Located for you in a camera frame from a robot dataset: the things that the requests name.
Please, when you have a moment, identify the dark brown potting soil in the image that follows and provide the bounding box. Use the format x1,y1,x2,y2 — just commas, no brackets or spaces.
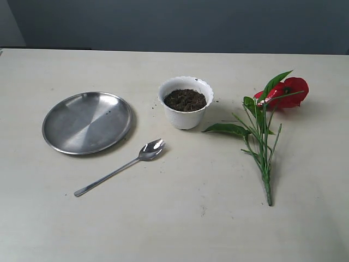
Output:
164,89,207,112

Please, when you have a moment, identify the steel spork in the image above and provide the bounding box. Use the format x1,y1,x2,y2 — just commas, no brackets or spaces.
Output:
74,139,166,197

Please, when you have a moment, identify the round steel plate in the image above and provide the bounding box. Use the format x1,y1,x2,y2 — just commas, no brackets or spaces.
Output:
41,92,133,156

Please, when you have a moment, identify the artificial red flower stem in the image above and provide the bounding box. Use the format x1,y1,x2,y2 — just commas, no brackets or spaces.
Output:
204,71,309,206

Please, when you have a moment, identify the white plastic flower pot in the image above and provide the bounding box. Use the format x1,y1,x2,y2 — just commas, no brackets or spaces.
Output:
158,76,214,130

